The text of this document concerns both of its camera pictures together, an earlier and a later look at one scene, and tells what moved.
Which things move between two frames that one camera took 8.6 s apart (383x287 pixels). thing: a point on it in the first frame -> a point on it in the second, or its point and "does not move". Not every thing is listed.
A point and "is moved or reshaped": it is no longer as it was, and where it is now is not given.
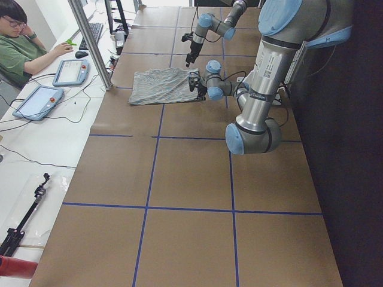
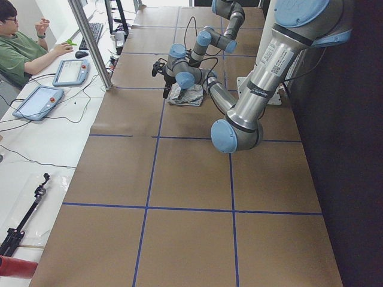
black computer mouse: (81, 54) does not move
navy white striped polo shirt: (163, 86) is moved or reshaped
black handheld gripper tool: (15, 234) does not move
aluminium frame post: (82, 22) does not move
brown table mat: (157, 199) does not move
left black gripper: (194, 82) -> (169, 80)
